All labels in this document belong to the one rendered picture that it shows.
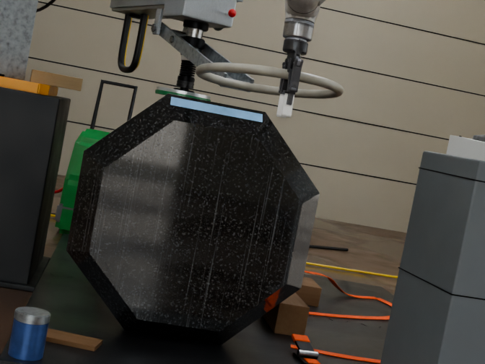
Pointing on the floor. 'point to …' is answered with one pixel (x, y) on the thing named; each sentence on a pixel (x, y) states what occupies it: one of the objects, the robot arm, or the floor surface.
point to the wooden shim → (73, 340)
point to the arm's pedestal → (442, 268)
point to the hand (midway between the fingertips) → (285, 106)
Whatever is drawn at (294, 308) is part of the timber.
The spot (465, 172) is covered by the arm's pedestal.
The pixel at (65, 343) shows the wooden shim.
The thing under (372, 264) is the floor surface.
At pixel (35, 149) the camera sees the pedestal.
